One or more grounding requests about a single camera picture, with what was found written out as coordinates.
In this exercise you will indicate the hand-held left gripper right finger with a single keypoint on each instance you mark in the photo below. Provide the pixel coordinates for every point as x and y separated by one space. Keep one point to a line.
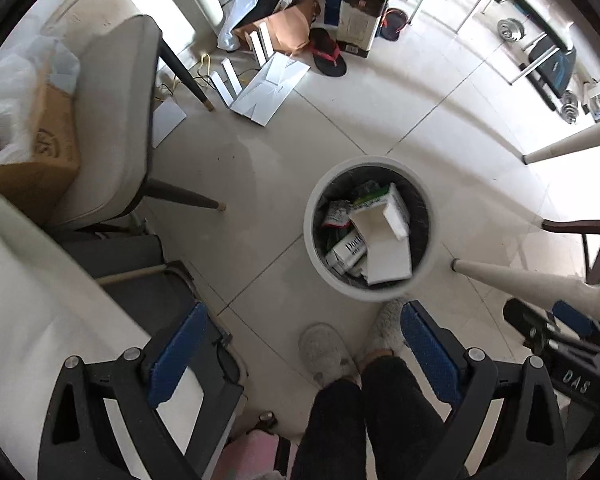
430 355

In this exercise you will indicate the dark blue printed pad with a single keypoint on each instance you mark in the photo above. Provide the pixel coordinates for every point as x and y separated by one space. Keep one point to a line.
552 67

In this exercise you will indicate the person's dark pants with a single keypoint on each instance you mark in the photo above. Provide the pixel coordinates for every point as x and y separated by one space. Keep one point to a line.
380 425

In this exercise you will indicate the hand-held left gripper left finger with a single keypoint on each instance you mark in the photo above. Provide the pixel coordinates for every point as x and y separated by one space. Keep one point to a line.
175 355

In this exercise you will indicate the blue and white carton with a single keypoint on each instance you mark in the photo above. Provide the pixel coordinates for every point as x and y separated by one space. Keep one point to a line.
360 5

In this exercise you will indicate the red and black slipper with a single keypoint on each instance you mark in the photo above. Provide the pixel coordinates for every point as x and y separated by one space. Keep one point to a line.
394 25

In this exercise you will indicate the white foam strip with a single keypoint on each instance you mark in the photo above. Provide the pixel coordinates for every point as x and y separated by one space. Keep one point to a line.
231 80
261 46

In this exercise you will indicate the crumpled white plastic bag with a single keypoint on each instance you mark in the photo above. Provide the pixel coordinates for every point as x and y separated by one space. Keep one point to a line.
245 5

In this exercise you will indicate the brown cardboard box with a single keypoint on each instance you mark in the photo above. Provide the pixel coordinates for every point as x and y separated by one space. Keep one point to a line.
35 160

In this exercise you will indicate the grey cushioned chair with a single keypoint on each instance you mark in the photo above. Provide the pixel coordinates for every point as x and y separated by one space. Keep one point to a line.
115 110

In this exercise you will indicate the brown paper bag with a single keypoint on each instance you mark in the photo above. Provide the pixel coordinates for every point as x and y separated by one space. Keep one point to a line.
290 25

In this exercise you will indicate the silver weight plate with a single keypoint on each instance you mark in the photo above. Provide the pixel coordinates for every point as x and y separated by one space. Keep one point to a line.
511 29
573 106

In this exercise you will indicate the white round trash bin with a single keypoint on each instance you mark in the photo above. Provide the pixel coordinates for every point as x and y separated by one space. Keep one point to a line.
350 291

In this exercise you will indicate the clear bubble wrap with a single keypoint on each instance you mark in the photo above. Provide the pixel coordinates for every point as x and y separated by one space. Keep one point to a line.
10 85

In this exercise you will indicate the grey fuzzy slipper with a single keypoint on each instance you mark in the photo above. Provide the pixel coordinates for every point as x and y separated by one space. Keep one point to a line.
325 355
382 327

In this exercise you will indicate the pink and white box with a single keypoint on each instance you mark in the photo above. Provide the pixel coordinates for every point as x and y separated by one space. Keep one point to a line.
347 252

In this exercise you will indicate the teal and green packet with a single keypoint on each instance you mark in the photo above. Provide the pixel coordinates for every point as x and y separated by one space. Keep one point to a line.
370 194

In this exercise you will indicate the pink bag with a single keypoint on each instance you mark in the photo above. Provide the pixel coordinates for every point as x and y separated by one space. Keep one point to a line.
250 455

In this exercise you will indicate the flattened white box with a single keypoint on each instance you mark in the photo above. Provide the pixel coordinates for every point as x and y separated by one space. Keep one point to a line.
270 87

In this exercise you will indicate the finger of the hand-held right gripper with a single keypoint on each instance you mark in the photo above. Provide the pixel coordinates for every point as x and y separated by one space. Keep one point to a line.
525 322
575 317

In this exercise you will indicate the white paper sheet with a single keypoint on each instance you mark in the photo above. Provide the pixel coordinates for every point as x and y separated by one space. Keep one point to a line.
169 122

